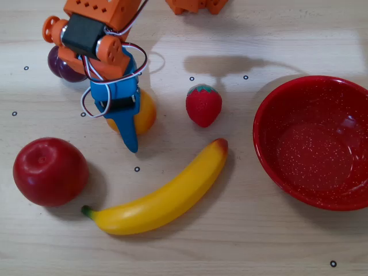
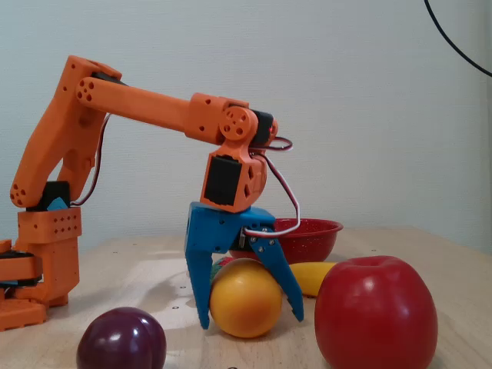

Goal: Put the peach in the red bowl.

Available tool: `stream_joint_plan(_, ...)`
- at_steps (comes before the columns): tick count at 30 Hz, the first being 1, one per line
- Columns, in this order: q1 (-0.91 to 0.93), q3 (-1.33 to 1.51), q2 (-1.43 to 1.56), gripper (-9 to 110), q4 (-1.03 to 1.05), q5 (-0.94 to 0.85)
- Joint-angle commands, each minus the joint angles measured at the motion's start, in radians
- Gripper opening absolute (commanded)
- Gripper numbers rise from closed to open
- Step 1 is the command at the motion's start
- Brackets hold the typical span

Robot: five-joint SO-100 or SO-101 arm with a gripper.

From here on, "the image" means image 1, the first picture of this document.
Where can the red toy strawberry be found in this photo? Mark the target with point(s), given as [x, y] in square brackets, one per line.
[203, 107]

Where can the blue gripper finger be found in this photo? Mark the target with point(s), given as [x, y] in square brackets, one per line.
[128, 129]

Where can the yellow orange toy peach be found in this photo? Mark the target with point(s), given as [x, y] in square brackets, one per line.
[146, 115]

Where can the red toy apple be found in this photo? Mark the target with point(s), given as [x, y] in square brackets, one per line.
[50, 172]

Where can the orange robot base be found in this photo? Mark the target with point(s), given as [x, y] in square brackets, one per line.
[195, 5]

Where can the yellow toy banana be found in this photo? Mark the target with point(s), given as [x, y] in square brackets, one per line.
[161, 204]

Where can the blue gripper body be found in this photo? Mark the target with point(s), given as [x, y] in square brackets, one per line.
[118, 91]

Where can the red speckled bowl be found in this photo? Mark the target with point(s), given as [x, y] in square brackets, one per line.
[310, 161]

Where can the dark purple toy plum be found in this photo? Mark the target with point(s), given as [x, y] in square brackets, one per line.
[64, 72]

